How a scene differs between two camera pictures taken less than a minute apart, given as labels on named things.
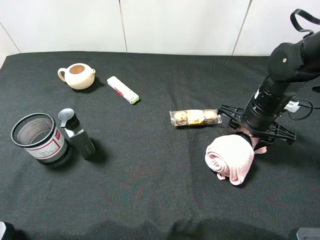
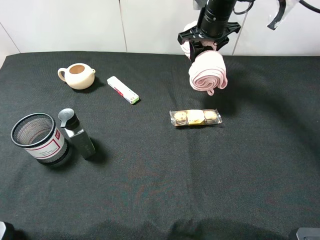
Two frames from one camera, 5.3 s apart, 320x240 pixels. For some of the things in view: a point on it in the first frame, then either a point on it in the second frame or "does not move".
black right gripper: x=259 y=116 -> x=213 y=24
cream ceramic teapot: x=78 y=76 does not move
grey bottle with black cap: x=70 y=121 does not move
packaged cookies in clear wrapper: x=195 y=117 does not move
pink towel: x=231 y=156 -> x=208 y=71
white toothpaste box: x=122 y=89 does not move
